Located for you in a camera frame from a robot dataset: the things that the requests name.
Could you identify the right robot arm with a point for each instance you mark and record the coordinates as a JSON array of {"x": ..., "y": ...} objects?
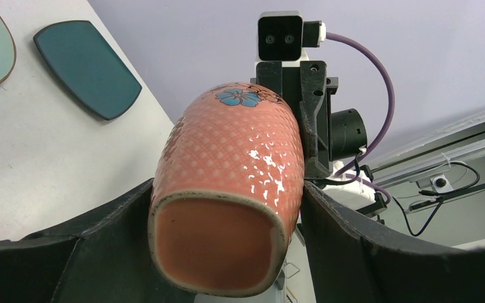
[{"x": 350, "y": 182}]

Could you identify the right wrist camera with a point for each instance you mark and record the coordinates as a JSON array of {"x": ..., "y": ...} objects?
[{"x": 284, "y": 36}]

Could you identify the pink floral mug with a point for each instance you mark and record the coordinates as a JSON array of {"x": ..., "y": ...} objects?
[{"x": 227, "y": 192}]

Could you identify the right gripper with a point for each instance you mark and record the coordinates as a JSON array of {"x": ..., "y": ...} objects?
[{"x": 304, "y": 90}]

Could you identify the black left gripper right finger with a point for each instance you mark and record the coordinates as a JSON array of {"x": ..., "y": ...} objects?
[{"x": 352, "y": 258}]

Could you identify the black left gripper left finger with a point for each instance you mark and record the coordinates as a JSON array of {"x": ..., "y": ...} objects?
[{"x": 99, "y": 256}]

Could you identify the dark teal square plate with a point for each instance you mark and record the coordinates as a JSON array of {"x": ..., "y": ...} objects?
[{"x": 88, "y": 67}]

